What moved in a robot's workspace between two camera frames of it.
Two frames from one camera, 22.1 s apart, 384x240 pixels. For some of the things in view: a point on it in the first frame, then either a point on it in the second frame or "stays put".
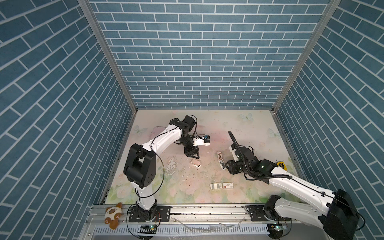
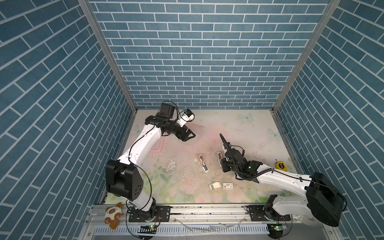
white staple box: x=228 y=185 stays put
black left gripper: x=191 y=152 → x=184 y=137
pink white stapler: x=221 y=161 stays put
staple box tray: x=216 y=185 stays put
